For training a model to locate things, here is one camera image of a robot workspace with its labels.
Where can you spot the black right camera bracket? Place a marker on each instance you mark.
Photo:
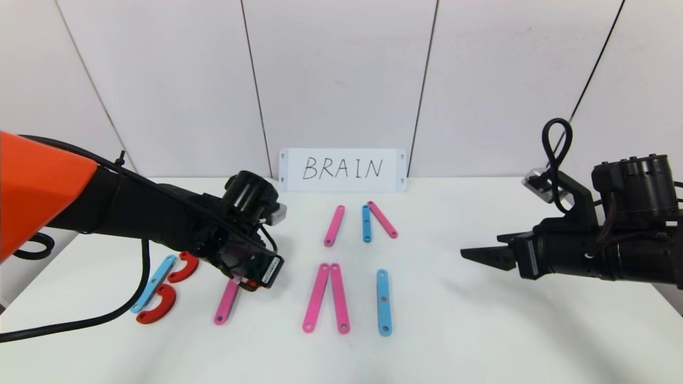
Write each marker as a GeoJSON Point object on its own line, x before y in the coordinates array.
{"type": "Point", "coordinates": [579, 202]}

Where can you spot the blue flat bar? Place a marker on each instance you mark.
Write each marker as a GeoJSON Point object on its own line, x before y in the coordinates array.
{"type": "Point", "coordinates": [383, 314]}
{"type": "Point", "coordinates": [153, 283]}
{"type": "Point", "coordinates": [366, 224]}

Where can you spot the pink bar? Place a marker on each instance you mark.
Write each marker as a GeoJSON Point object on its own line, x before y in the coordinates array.
{"type": "Point", "coordinates": [339, 298]}
{"type": "Point", "coordinates": [382, 220]}
{"type": "Point", "coordinates": [227, 304]}
{"type": "Point", "coordinates": [334, 225]}
{"type": "Point", "coordinates": [316, 297]}

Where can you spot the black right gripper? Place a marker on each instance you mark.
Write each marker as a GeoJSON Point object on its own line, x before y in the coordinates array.
{"type": "Point", "coordinates": [530, 257]}

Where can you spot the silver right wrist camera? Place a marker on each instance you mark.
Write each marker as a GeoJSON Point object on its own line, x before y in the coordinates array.
{"type": "Point", "coordinates": [536, 184]}

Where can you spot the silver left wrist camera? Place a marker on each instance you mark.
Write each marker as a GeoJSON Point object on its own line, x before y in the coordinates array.
{"type": "Point", "coordinates": [276, 213]}

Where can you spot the small red curved piece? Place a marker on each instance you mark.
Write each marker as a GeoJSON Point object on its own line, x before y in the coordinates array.
{"type": "Point", "coordinates": [249, 283]}

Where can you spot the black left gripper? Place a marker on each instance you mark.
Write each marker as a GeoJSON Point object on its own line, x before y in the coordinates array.
{"type": "Point", "coordinates": [271, 272]}

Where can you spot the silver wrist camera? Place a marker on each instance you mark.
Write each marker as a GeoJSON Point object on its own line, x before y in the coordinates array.
{"type": "Point", "coordinates": [536, 184]}
{"type": "Point", "coordinates": [276, 213]}

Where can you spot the white BRAIN sign card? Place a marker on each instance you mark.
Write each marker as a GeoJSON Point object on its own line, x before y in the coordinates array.
{"type": "Point", "coordinates": [291, 170]}

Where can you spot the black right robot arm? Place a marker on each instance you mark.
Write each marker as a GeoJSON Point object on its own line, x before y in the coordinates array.
{"type": "Point", "coordinates": [645, 261]}

